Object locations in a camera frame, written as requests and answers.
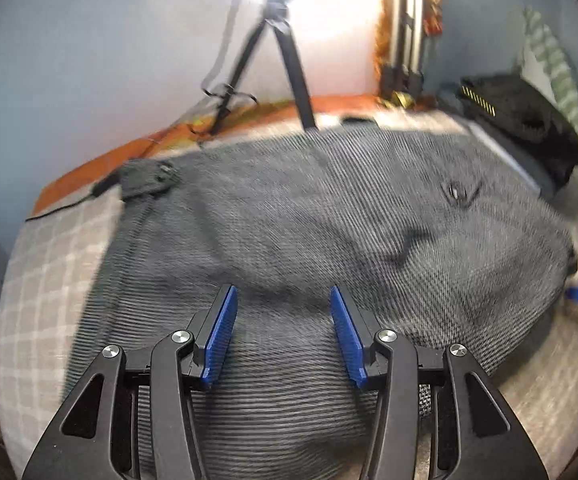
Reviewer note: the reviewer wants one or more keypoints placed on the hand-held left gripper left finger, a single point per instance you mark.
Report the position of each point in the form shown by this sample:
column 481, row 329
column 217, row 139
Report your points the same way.
column 219, row 332

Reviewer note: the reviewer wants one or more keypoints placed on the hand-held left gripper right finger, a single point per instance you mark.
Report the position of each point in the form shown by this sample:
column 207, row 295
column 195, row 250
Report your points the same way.
column 349, row 335

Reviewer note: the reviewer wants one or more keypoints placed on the grey pants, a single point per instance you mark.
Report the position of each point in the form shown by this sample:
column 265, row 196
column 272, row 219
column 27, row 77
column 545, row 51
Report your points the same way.
column 294, row 220

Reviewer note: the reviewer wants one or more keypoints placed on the black cloth with yellow stripes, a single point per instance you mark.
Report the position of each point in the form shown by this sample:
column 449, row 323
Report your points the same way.
column 519, row 110

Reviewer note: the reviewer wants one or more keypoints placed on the small flat black object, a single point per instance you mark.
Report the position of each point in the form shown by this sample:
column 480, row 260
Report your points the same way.
column 358, row 120

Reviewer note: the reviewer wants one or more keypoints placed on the green striped pillow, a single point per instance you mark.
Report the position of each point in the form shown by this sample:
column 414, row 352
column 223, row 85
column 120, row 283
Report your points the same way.
column 559, row 70

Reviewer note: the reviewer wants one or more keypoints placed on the folded metal stand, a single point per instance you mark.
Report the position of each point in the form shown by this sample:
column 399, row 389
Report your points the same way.
column 383, row 30

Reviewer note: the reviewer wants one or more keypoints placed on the silver folded light stand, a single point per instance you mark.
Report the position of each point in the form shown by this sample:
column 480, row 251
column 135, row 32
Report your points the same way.
column 404, row 25

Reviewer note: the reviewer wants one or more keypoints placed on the black camera tripod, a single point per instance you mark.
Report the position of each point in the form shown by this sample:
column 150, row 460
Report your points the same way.
column 289, row 55

